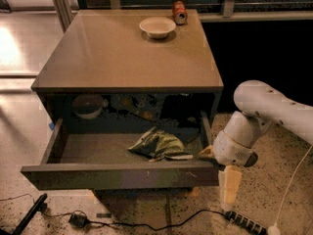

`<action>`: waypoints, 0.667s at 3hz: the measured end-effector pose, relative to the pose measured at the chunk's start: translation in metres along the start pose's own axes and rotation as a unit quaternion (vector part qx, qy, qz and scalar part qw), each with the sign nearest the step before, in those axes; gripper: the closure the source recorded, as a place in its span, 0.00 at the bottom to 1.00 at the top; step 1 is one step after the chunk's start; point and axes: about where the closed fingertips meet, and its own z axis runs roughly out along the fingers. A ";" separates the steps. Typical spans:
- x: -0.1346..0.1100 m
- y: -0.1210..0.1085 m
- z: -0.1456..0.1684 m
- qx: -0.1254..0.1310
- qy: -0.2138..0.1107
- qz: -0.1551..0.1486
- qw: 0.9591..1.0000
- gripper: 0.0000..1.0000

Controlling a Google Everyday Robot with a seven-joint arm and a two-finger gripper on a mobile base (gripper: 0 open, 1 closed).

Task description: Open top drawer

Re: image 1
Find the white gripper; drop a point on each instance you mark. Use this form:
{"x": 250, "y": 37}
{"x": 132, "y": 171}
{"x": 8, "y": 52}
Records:
{"x": 232, "y": 151}

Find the drawer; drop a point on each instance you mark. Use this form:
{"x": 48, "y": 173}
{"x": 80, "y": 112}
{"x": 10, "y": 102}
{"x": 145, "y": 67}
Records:
{"x": 93, "y": 154}

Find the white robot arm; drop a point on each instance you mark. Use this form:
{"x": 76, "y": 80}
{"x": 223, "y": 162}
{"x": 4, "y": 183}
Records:
{"x": 258, "y": 107}

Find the grey drawer cabinet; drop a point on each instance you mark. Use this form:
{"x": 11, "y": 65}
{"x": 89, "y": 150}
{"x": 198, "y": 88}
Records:
{"x": 106, "y": 53}

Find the bowl inside drawer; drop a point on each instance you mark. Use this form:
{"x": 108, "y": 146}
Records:
{"x": 87, "y": 106}

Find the black power strip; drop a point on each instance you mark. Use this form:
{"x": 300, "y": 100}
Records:
{"x": 252, "y": 227}

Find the green chip bag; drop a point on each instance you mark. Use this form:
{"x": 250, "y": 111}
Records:
{"x": 157, "y": 145}

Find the white bowl on cabinet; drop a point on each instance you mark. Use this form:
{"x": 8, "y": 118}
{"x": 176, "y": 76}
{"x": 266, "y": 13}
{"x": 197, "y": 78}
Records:
{"x": 157, "y": 27}

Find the black power adapter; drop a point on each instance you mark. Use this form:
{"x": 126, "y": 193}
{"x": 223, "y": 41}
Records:
{"x": 78, "y": 220}

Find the orange soda can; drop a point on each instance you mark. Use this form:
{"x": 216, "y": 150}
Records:
{"x": 179, "y": 13}

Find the black stand leg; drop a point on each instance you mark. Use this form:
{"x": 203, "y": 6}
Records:
{"x": 38, "y": 206}

